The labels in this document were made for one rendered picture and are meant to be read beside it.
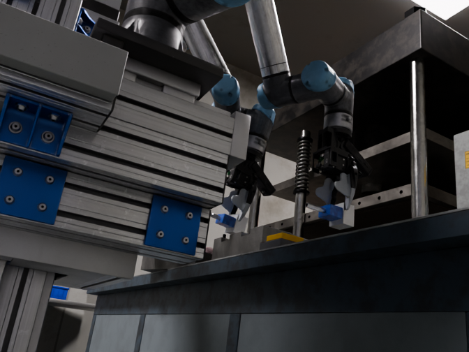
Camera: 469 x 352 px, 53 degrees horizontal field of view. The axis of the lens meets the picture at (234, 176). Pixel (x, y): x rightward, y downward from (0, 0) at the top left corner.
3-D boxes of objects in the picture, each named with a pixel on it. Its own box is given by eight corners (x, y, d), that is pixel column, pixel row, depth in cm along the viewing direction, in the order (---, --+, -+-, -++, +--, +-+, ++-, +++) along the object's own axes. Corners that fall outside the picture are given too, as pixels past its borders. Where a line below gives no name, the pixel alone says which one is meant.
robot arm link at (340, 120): (338, 128, 130) (360, 118, 123) (338, 143, 128) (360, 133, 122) (317, 119, 127) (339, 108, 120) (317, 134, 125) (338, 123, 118)
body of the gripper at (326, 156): (310, 174, 120) (313, 132, 125) (336, 183, 124) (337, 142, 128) (331, 166, 114) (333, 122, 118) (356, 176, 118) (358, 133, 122)
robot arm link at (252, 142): (257, 147, 147) (273, 143, 140) (253, 160, 145) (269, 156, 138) (238, 137, 144) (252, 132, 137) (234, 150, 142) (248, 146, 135)
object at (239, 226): (204, 220, 128) (210, 201, 129) (196, 221, 132) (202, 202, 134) (243, 236, 133) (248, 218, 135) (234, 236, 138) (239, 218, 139)
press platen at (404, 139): (423, 137, 191) (423, 126, 193) (269, 194, 282) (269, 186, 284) (523, 183, 223) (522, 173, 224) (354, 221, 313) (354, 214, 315)
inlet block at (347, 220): (313, 214, 109) (314, 192, 111) (299, 217, 113) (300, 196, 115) (354, 226, 115) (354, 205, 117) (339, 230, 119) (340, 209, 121)
